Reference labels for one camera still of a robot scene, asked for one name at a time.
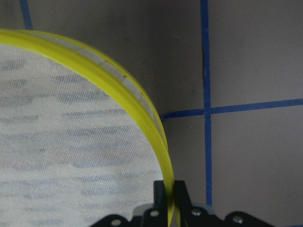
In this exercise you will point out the yellow steamer layer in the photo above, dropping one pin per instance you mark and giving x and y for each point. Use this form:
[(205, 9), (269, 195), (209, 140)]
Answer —
[(79, 137)]

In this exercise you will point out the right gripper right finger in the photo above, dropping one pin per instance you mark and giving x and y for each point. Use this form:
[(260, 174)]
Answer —
[(181, 196)]

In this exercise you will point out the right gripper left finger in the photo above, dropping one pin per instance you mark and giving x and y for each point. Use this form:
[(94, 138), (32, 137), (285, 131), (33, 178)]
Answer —
[(159, 195)]

